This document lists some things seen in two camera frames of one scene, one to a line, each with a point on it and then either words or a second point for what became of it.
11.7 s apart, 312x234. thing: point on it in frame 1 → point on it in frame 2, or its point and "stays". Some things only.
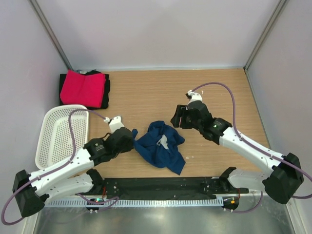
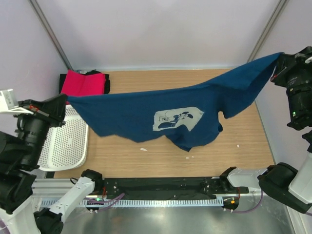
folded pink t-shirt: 87,89 stays
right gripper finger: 175,120 → 287,63
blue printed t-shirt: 160,146 → 184,116
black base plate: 196,188 stays
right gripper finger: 181,110 → 305,53
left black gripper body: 127,147 → 34,129
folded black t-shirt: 105,105 stays
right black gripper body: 188,123 → 294,81
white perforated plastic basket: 55,145 stays
